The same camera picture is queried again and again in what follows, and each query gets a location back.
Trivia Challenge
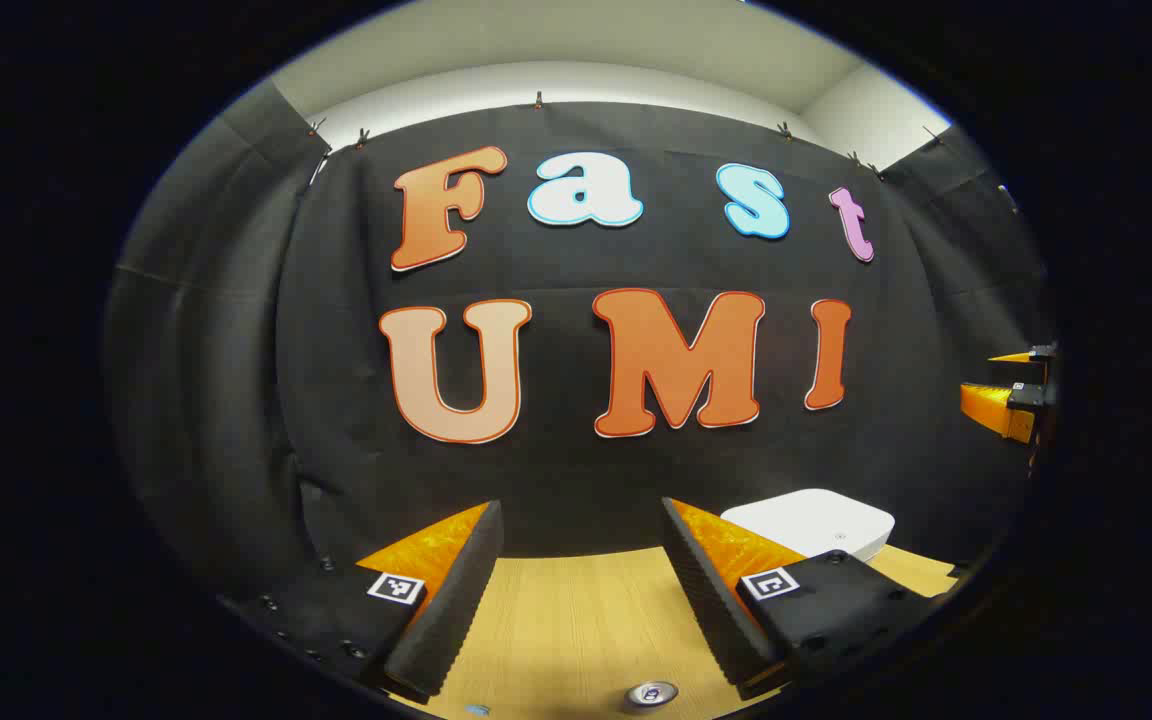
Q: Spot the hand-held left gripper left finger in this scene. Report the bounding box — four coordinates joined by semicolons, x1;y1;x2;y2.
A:
221;500;505;701

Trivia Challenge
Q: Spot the black backdrop cloth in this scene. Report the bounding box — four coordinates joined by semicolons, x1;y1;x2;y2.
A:
104;80;1052;621

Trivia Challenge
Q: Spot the white garbage bin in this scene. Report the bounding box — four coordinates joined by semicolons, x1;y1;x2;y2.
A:
721;489;895;563

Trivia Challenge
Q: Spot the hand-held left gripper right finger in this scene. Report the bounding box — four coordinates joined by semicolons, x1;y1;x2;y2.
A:
661;497;947;701

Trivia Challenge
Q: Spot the wooden desktop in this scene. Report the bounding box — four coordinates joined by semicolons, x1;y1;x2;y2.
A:
391;545;957;720

